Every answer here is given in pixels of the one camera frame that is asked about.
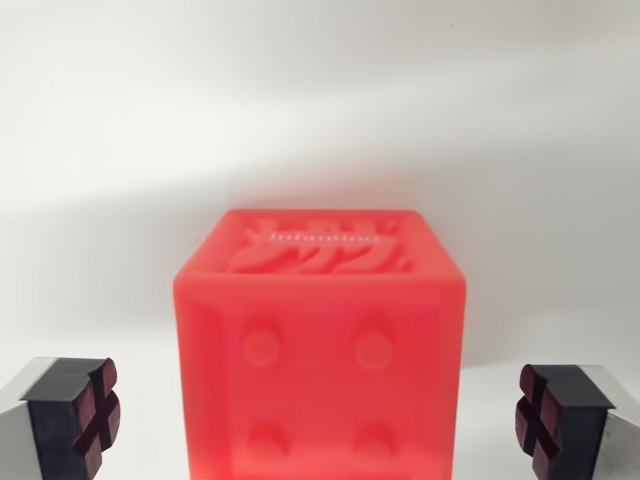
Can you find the red infantino soft cube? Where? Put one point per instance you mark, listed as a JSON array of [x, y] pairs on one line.
[[320, 380]]

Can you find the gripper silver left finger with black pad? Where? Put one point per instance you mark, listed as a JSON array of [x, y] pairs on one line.
[[52, 425]]

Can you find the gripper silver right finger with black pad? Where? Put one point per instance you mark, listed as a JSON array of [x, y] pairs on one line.
[[582, 430]]

